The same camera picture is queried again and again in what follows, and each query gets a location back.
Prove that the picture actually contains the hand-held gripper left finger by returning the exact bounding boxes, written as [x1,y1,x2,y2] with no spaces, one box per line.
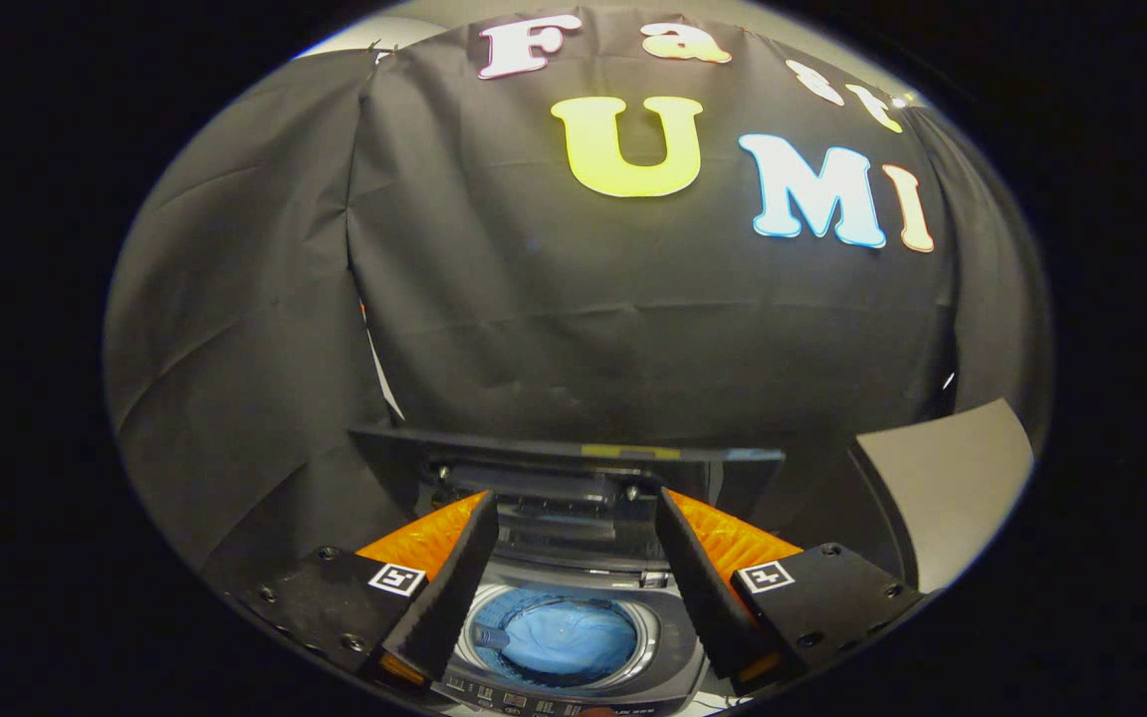
[238,490,500,690]

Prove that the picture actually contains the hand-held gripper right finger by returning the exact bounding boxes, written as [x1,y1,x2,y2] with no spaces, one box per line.
[655,487,928,695]

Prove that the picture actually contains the light blue polo shirt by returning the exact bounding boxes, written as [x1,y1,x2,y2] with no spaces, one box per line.
[469,588,639,688]

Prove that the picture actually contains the dark grey washing machine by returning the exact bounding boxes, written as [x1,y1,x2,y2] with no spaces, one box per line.
[419,478,729,717]

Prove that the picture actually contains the beige cabinet with dark top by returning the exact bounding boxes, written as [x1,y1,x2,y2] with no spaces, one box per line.
[783,398,1037,594]

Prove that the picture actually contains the black backdrop cloth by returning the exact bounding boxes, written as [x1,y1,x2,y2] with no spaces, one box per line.
[104,8,1052,598]

